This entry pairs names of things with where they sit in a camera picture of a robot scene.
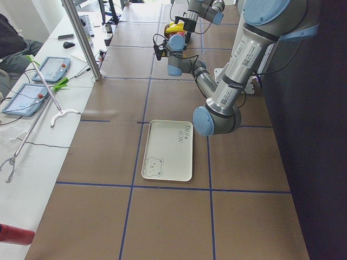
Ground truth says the long reacher grabber tool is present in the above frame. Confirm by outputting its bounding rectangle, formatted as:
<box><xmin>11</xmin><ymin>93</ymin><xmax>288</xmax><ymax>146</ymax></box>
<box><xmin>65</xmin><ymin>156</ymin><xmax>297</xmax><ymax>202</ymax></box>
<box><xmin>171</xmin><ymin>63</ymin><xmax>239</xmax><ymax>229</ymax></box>
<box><xmin>27</xmin><ymin>55</ymin><xmax>81</xmax><ymax>128</ymax></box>

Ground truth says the black smartphone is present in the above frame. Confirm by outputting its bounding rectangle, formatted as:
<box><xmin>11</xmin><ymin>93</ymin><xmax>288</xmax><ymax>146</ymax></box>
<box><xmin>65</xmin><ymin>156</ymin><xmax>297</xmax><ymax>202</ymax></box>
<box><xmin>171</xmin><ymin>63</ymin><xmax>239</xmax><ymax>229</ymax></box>
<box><xmin>57</xmin><ymin>34</ymin><xmax>74</xmax><ymax>41</ymax></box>

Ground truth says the black computer mouse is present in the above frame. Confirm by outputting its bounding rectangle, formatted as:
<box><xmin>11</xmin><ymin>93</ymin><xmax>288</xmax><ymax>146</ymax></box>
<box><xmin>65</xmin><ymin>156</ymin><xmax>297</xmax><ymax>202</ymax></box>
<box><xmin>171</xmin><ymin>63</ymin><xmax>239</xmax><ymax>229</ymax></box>
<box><xmin>63</xmin><ymin>41</ymin><xmax>75</xmax><ymax>49</ymax></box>

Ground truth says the brown wicker basket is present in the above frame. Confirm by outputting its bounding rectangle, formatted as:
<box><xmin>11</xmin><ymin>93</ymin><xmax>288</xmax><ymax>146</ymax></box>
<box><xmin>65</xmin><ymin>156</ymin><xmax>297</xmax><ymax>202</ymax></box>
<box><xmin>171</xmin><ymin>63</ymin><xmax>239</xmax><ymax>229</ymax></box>
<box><xmin>164</xmin><ymin>28</ymin><xmax>190</xmax><ymax>44</ymax></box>

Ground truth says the blue teach pendant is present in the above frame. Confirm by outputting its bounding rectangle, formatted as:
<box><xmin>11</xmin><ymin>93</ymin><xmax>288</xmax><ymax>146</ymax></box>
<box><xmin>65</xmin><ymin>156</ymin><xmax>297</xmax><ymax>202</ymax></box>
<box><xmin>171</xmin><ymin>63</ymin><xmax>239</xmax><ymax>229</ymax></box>
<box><xmin>39</xmin><ymin>56</ymin><xmax>70</xmax><ymax>83</ymax></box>
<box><xmin>2</xmin><ymin>83</ymin><xmax>49</xmax><ymax>116</ymax></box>

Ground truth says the blue teach pendant near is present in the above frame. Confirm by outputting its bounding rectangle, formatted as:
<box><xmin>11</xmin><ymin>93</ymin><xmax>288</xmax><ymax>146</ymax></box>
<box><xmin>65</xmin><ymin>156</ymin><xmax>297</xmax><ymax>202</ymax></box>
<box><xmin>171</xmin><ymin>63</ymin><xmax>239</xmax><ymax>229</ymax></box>
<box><xmin>2</xmin><ymin>83</ymin><xmax>49</xmax><ymax>116</ymax></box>

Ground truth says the white bear tray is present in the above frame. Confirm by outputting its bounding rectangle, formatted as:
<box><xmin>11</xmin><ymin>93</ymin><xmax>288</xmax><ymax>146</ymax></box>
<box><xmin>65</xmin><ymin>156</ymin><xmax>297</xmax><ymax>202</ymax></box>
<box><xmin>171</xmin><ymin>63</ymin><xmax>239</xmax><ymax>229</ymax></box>
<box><xmin>141</xmin><ymin>120</ymin><xmax>193</xmax><ymax>182</ymax></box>

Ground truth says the white pedestal column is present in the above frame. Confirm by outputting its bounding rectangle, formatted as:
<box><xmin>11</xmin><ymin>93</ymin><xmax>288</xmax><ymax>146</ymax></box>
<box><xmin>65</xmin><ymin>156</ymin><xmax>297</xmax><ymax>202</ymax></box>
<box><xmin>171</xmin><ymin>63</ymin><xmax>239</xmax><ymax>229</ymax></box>
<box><xmin>214</xmin><ymin>66</ymin><xmax>255</xmax><ymax>95</ymax></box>

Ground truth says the aluminium frame post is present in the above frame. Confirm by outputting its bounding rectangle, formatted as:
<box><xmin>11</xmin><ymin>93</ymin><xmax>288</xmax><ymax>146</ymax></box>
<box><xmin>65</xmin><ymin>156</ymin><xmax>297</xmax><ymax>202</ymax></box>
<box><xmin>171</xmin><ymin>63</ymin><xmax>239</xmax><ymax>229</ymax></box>
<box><xmin>61</xmin><ymin>0</ymin><xmax>102</xmax><ymax>81</ymax></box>

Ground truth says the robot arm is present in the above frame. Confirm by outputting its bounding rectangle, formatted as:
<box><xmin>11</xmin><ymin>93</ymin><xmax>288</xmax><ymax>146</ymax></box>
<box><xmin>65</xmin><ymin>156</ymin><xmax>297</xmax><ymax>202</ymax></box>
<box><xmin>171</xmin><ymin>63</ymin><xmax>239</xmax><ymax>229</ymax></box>
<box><xmin>163</xmin><ymin>1</ymin><xmax>322</xmax><ymax>136</ymax></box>
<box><xmin>181</xmin><ymin>0</ymin><xmax>225</xmax><ymax>33</ymax></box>

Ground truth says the blue teach pendant far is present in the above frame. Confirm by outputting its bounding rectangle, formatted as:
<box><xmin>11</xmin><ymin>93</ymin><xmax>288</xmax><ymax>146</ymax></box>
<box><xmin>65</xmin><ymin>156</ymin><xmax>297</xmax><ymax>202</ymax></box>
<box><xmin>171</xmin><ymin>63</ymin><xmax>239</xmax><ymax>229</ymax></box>
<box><xmin>39</xmin><ymin>56</ymin><xmax>70</xmax><ymax>83</ymax></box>

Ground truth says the red cylinder bottle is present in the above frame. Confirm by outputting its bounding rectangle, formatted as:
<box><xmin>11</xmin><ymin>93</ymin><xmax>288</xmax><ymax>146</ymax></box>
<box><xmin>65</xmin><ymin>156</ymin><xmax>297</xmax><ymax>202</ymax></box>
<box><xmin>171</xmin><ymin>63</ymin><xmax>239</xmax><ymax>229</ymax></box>
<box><xmin>1</xmin><ymin>224</ymin><xmax>35</xmax><ymax>245</ymax></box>

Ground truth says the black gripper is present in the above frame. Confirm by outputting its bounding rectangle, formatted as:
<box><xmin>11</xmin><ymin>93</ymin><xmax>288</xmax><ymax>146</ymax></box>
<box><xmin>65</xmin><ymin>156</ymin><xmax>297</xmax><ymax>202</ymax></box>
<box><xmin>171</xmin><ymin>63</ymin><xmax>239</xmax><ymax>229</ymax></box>
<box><xmin>183</xmin><ymin>17</ymin><xmax>197</xmax><ymax>32</ymax></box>

